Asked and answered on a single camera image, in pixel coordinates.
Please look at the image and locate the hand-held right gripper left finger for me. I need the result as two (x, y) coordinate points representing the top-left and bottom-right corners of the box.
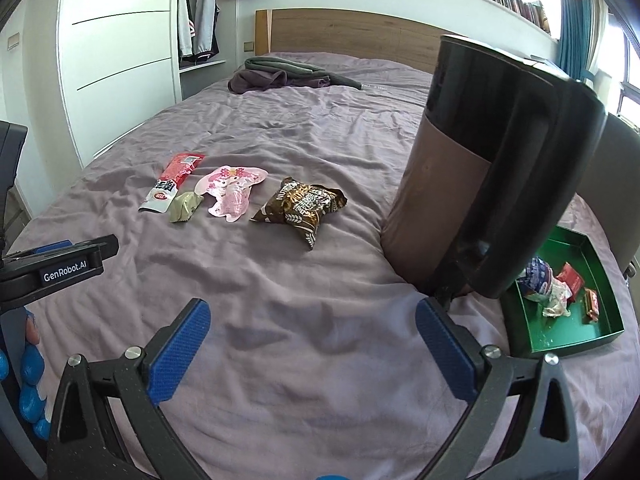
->
(46, 297), (212, 480)

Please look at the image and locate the small orange wafer packet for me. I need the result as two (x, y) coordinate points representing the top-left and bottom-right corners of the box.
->
(582, 287), (600, 325)

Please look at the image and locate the window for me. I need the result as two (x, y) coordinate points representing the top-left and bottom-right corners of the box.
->
(595, 10), (640, 133)

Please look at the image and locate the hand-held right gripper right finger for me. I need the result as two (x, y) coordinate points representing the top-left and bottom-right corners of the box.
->
(415, 297), (581, 480)

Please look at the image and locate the person's left hand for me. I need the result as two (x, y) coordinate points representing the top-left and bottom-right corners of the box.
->
(19, 310), (52, 442)

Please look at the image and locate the grey chair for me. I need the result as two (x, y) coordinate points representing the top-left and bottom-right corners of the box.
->
(575, 112), (640, 281)

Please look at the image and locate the pink cartoon snack packet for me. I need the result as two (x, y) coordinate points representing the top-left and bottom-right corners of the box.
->
(193, 165), (268, 222)

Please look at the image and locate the small olive snack packet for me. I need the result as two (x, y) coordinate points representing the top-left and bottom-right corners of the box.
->
(168, 191), (203, 223)

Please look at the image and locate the blue white snack packet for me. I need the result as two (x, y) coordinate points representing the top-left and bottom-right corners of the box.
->
(516, 256), (556, 303)

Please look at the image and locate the green garment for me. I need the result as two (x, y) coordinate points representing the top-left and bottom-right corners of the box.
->
(243, 56), (361, 90)

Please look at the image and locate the green cardboard box tray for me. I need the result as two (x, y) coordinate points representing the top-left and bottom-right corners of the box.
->
(501, 225), (625, 359)

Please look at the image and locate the hanging grey jacket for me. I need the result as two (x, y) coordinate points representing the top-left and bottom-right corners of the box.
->
(192, 0), (222, 58)

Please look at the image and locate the brown oat snack packet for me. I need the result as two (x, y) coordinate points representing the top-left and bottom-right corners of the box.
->
(250, 176), (348, 251)

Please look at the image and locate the small white packet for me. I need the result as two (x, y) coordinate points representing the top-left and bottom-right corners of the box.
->
(542, 280), (573, 318)

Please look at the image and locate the red square snack packet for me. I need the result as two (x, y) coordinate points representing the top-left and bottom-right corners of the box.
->
(555, 262), (585, 293)

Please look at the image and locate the bed with purple sheet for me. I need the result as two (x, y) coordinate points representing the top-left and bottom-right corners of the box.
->
(7, 51), (640, 480)

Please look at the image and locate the wooden headboard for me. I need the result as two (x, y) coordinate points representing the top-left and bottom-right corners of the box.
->
(255, 8), (468, 73)

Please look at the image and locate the long teal curtain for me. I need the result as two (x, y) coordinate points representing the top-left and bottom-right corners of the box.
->
(556, 0), (598, 83)

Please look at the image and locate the long red white snack packet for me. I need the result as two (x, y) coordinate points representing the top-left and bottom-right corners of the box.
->
(138, 152), (207, 214)

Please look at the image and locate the white wardrobe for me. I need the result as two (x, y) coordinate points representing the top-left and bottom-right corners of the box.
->
(57, 0), (183, 156)

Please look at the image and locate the black brown cylindrical appliance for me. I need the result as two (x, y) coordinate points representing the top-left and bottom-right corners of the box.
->
(381, 34), (607, 306)

